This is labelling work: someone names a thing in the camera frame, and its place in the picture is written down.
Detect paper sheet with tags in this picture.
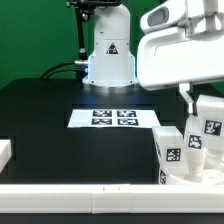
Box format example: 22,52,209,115
68,109,160,128

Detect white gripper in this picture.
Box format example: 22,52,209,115
137,27,224,114

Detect black cables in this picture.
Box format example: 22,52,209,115
40,61,88,80

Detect white U-shaped obstacle fence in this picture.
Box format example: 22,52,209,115
0,138,224,215

